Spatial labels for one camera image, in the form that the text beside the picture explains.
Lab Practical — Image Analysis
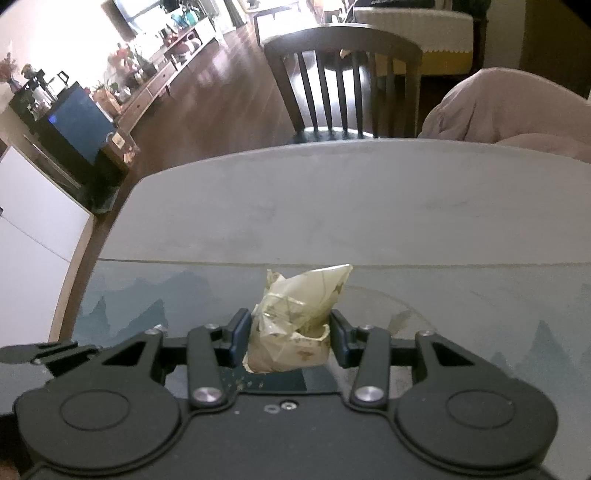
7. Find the beige snack pouch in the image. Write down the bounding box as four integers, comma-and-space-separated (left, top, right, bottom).
242, 264, 353, 374

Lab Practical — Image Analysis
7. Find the white cabinet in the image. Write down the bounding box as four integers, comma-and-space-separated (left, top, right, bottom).
1, 147, 93, 346

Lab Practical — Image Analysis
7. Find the blue fronted dark cabinet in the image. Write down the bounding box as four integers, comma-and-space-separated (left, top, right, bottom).
9, 83, 139, 214

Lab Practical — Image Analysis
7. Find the wooden TV cabinet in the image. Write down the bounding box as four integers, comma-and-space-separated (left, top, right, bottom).
114, 18, 222, 134

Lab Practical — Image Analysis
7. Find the dark wooden dining chair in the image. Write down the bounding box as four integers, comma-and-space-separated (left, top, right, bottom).
263, 24, 423, 144

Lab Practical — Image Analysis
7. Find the pink covered chair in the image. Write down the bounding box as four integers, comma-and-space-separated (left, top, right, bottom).
419, 68, 590, 163

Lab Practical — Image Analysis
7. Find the beige sofa with clothes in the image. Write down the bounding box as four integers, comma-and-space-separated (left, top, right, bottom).
352, 6, 486, 76

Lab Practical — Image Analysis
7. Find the television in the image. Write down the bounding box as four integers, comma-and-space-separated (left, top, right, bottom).
114, 0, 167, 31

